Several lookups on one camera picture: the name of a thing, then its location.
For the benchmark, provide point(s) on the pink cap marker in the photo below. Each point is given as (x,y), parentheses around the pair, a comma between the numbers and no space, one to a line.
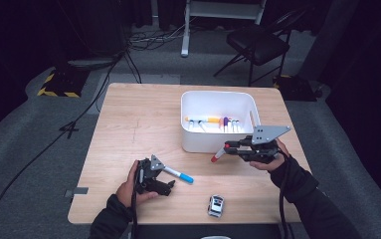
(221,121)

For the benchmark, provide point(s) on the white toy car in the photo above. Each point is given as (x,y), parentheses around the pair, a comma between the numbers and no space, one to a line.
(216,206)

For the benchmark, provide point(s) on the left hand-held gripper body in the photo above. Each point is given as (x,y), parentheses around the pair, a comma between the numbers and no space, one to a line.
(146,181)

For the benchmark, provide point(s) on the black folding chair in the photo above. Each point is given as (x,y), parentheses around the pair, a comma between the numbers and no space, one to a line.
(257,43)

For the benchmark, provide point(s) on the white metal stand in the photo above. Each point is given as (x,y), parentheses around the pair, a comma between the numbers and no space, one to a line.
(224,10)

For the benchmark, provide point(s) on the grey stand base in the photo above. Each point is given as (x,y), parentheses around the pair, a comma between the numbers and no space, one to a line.
(92,62)

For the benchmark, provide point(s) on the dark equipment base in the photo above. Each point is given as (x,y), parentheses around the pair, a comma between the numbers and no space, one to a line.
(294,88)

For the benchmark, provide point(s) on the light blue cap marker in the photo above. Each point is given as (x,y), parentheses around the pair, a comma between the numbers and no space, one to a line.
(181,175)

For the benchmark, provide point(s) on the black cap marker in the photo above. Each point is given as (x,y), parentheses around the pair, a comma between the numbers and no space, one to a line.
(202,126)

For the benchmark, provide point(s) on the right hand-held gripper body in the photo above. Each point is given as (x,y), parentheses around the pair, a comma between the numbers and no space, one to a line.
(262,152)

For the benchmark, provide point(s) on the grey tape piece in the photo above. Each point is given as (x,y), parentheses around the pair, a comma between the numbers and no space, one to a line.
(80,190)

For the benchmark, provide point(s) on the white plastic bin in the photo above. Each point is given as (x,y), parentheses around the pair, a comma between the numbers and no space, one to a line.
(211,142)

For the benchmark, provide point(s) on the red cap marker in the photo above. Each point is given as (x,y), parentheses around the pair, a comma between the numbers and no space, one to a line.
(216,157)

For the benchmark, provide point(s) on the purple cap marker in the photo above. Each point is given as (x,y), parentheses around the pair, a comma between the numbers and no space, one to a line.
(225,122)

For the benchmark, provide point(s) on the person's right hand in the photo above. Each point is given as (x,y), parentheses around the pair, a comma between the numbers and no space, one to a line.
(279,162)

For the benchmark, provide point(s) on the dark blue cap marker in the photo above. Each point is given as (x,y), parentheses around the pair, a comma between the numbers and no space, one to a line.
(190,125)

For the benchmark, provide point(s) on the yellow cap marker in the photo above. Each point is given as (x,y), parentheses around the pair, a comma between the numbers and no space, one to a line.
(208,119)

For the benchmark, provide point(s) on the black yellow striped base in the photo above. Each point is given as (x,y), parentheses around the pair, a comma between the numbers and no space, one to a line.
(63,83)

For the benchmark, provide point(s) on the person's left hand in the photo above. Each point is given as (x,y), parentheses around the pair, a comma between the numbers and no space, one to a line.
(125,194)

